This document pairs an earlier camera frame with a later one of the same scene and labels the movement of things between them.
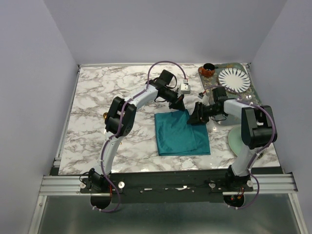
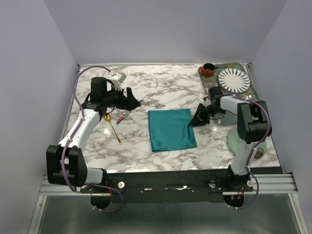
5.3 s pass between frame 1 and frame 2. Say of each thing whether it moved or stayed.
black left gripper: moved
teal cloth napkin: moved
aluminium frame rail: stayed
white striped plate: stayed
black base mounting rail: stayed
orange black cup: stayed
